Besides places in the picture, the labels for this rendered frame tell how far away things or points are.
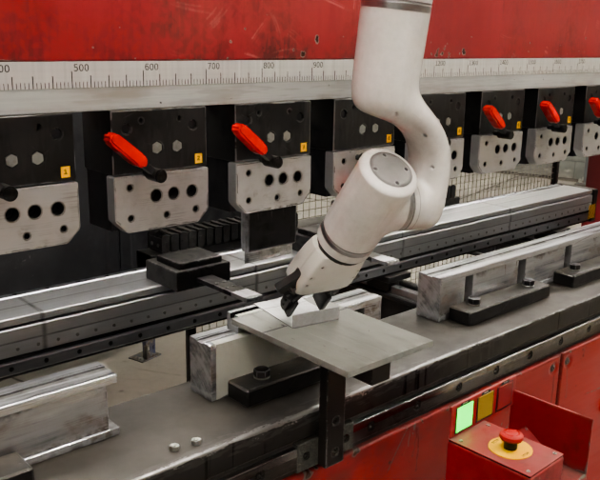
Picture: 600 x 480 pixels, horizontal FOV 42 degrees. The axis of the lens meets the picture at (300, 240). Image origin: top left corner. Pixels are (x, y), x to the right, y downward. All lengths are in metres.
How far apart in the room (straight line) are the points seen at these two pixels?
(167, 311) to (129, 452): 0.42
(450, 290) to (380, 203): 0.65
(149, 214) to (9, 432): 0.34
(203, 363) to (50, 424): 0.26
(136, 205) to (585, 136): 1.18
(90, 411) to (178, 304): 0.41
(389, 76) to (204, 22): 0.28
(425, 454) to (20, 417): 0.75
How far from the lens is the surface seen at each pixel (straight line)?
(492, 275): 1.75
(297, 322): 1.20
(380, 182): 0.99
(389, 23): 0.99
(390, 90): 1.00
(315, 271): 1.12
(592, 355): 1.97
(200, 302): 1.52
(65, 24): 1.01
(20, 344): 1.37
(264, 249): 1.27
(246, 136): 1.11
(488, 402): 1.44
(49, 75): 1.00
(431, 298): 1.62
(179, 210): 1.11
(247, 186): 1.17
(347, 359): 1.10
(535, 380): 1.76
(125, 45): 1.05
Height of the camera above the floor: 1.44
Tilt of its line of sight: 15 degrees down
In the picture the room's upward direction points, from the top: 1 degrees clockwise
